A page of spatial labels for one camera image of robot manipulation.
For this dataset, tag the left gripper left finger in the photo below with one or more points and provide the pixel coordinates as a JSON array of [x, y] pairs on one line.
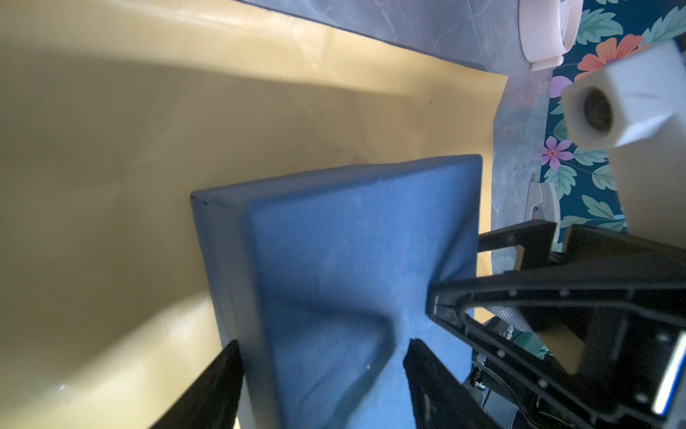
[[212, 401]]

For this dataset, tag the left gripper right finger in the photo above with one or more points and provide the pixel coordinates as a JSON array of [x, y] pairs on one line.
[[438, 399]]

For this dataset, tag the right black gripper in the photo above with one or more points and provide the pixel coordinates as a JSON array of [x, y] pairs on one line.
[[610, 307]]

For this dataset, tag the blue gift box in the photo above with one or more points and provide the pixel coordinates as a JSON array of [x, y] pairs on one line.
[[322, 278]]

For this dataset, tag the yellow orange wrapping paper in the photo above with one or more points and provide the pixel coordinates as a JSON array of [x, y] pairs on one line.
[[112, 114]]

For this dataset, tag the white stapler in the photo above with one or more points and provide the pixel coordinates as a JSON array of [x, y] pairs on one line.
[[543, 204]]

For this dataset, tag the pink round alarm clock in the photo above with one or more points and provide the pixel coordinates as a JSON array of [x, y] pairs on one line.
[[548, 30]]

